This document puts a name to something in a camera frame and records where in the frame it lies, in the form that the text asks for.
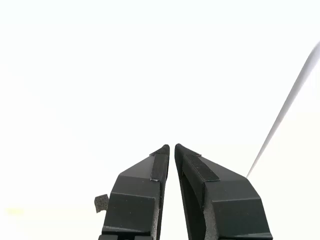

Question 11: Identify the black foam cube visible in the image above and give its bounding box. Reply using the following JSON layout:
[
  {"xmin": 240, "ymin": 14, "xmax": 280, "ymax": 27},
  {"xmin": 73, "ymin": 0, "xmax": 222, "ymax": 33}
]
[{"xmin": 94, "ymin": 193, "xmax": 110, "ymax": 214}]

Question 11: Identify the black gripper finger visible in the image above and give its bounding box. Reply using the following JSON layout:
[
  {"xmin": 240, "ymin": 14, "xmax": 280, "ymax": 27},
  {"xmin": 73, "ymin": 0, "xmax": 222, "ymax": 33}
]
[
  {"xmin": 98, "ymin": 144, "xmax": 171, "ymax": 240},
  {"xmin": 174, "ymin": 143, "xmax": 274, "ymax": 240}
]

